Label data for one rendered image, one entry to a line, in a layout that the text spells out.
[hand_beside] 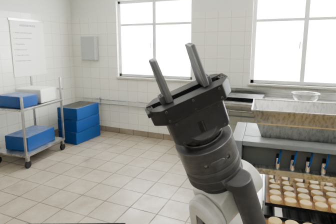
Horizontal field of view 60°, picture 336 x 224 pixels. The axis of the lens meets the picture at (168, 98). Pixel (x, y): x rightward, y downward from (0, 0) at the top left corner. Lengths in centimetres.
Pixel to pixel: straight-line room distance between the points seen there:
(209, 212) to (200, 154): 10
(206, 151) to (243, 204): 10
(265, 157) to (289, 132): 16
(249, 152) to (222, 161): 103
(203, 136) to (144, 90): 467
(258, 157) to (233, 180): 101
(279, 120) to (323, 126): 17
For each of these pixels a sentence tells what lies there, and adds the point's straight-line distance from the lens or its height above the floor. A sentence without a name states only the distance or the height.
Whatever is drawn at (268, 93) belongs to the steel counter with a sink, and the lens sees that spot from 439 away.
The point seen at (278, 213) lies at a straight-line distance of 139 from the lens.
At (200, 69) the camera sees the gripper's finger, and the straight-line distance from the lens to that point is 39.
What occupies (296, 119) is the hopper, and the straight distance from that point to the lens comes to 135.
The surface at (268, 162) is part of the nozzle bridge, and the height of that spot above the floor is 106.
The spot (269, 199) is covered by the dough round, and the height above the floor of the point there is 90.
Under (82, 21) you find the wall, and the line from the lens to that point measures 574.
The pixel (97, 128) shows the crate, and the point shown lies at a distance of 536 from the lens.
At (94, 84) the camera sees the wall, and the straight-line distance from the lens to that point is 564.
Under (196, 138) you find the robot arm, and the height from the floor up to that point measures 147.
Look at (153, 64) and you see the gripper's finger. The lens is 38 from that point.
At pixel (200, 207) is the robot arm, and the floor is 135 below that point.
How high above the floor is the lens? 159
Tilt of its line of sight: 10 degrees down
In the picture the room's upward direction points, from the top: straight up
